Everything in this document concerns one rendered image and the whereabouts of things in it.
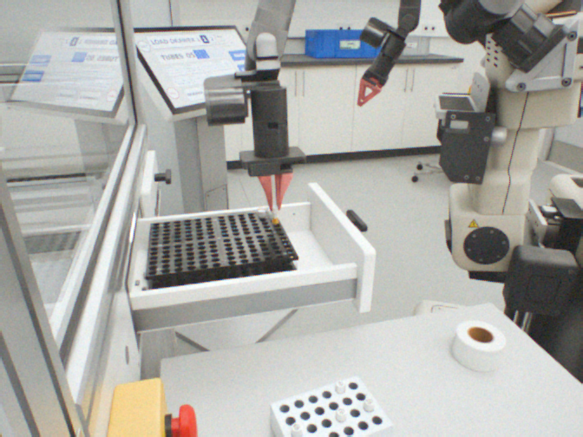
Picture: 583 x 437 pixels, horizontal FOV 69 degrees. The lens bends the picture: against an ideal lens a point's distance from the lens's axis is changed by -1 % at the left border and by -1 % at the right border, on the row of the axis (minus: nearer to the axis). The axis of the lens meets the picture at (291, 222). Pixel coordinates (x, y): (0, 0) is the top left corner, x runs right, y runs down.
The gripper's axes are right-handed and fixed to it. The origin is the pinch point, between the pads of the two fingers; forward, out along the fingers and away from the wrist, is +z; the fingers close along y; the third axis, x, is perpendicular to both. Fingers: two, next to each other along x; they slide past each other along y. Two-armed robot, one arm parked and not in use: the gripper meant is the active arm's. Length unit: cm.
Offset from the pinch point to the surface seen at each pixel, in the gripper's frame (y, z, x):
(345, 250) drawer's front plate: 9.2, 4.5, -10.8
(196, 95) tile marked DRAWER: -11, -9, 77
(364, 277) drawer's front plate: 9.7, 5.4, -17.9
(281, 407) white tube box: -5.4, 14.6, -29.7
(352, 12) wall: 145, -38, 362
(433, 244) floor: 117, 93, 137
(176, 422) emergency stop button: -16.5, 5.3, -37.3
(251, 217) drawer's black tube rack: -3.8, 3.2, 3.4
